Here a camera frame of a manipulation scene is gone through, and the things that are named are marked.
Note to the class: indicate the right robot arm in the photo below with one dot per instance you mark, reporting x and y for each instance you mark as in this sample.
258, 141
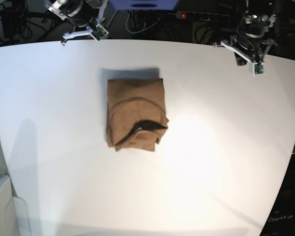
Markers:
54, 6

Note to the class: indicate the white bin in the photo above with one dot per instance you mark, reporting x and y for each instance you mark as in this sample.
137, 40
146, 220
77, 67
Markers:
14, 220

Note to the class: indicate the black OpenArm base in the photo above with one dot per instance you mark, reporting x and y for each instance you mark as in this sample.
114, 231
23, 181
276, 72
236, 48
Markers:
281, 220

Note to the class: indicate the white power strip red switch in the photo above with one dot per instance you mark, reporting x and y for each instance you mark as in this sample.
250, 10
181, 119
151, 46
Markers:
202, 16

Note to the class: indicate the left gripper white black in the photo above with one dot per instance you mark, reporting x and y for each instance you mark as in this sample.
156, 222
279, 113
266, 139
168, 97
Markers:
248, 51

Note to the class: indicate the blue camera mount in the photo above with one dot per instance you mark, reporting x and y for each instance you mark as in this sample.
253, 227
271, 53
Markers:
143, 4

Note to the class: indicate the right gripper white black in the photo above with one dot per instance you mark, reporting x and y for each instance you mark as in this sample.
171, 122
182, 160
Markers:
84, 16

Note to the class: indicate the brown T-shirt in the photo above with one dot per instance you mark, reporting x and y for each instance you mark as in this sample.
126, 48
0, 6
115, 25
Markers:
136, 113

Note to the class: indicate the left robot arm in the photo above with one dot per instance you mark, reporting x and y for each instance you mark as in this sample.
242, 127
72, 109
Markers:
257, 19

